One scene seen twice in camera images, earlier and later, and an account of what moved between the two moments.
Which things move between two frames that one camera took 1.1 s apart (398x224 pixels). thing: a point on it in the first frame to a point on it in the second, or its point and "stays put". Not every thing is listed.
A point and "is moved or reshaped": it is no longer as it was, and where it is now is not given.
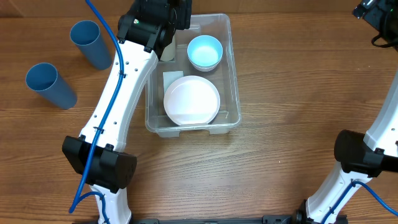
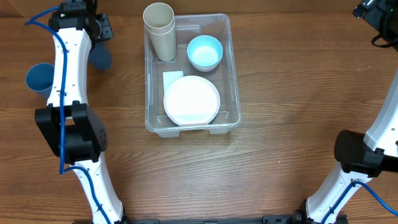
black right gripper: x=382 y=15 stays put
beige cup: x=169 y=52 is moved or reshaped
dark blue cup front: x=43 y=79 stays put
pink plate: x=190 y=101 stays put
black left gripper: x=184 y=14 to x=108 y=32
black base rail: x=265 y=219 stays put
